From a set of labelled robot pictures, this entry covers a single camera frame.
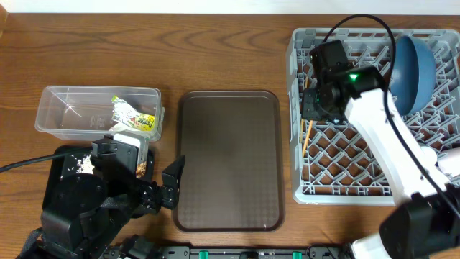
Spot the brown food scrap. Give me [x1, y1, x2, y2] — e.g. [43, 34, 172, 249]
[136, 162, 147, 178]

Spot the white paper napkin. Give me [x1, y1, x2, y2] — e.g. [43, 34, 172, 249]
[109, 122, 151, 139]

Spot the green yellow foil wrapper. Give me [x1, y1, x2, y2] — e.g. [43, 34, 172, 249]
[111, 96, 156, 132]

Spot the dark blue plate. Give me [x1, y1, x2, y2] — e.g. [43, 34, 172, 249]
[390, 36, 436, 116]

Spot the light blue plastic cup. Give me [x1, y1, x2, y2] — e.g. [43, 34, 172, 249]
[420, 145, 437, 165]

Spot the pink plastic cup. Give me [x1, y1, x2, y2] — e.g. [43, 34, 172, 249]
[437, 147, 460, 177]

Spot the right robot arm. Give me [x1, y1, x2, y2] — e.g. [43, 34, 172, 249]
[301, 40, 459, 258]

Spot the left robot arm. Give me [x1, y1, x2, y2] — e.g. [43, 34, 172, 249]
[19, 137, 185, 258]

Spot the grey dishwasher rack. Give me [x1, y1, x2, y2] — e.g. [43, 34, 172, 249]
[285, 28, 459, 206]

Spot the dark brown serving tray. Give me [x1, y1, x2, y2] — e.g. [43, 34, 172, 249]
[173, 91, 285, 232]

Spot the spilled white rice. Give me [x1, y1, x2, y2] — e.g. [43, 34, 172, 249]
[67, 154, 94, 174]

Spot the clear plastic bin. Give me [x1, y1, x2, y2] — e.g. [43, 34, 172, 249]
[34, 86, 165, 142]

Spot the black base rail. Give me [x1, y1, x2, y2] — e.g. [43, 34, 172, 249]
[103, 235, 353, 259]

